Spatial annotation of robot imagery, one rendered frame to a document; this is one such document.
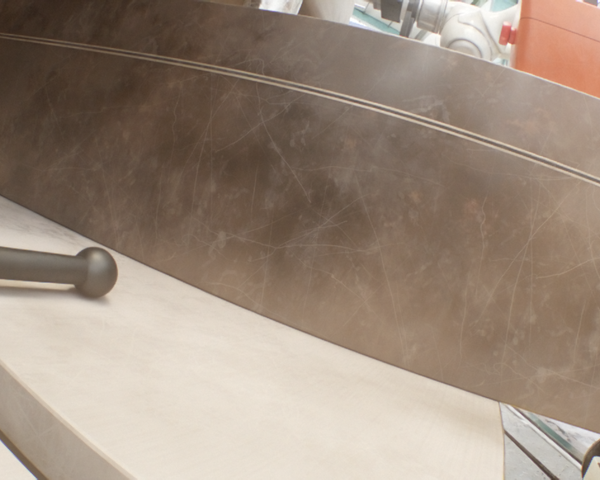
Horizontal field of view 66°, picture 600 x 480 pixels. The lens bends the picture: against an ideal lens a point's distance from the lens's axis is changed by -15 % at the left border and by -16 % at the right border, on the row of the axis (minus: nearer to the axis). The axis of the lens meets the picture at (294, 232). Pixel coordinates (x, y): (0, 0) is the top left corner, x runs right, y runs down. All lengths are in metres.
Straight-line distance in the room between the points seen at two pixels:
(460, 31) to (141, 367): 0.87
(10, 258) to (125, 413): 0.17
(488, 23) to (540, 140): 0.49
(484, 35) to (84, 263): 0.85
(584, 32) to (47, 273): 0.64
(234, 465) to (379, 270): 0.38
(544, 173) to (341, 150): 0.24
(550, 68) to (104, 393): 0.58
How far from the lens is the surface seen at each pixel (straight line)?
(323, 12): 1.19
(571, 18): 0.70
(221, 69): 0.71
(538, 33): 0.68
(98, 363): 0.34
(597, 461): 1.29
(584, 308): 0.62
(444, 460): 0.38
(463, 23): 1.08
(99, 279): 0.46
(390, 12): 1.28
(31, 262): 0.42
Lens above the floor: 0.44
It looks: 2 degrees down
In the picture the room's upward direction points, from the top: 19 degrees clockwise
